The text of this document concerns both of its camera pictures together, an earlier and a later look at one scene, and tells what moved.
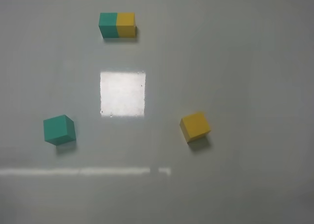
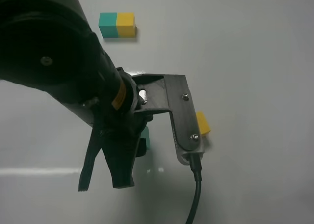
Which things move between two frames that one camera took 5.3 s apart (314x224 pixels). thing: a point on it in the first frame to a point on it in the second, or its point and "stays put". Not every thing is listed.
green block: x=59 y=130 to x=145 y=134
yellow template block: x=126 y=24 stays put
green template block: x=107 y=25 stays put
